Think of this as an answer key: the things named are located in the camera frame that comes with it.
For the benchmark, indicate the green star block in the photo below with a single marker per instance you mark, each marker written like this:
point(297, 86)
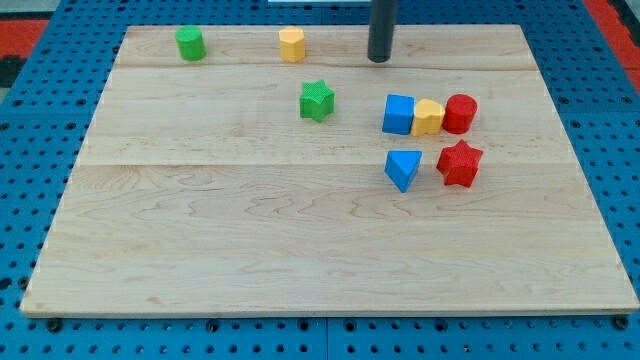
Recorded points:
point(316, 100)

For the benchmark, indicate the blue triangle block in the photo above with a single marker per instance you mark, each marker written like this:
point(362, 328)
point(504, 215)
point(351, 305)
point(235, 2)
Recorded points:
point(402, 166)

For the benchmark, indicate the blue cube block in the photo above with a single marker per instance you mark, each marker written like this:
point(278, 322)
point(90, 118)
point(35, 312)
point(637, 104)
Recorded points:
point(398, 114)

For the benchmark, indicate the light wooden board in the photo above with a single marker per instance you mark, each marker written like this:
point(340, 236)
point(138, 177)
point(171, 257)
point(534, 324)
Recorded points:
point(200, 192)

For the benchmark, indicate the yellow heart block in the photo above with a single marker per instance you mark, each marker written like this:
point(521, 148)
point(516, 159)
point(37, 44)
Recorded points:
point(427, 118)

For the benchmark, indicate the yellow hexagon block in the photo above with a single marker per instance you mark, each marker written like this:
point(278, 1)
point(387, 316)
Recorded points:
point(292, 44)

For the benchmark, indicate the red star block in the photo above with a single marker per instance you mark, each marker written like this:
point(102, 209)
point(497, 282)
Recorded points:
point(459, 164)

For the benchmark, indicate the red cylinder block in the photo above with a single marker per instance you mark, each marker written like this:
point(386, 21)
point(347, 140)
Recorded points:
point(460, 111)

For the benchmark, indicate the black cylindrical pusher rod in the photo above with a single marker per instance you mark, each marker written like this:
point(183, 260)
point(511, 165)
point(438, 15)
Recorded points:
point(383, 15)

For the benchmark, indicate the green cylinder block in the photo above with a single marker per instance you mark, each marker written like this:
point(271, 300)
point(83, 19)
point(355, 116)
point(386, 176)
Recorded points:
point(190, 43)

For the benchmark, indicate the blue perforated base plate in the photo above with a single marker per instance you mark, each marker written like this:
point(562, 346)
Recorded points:
point(48, 109)

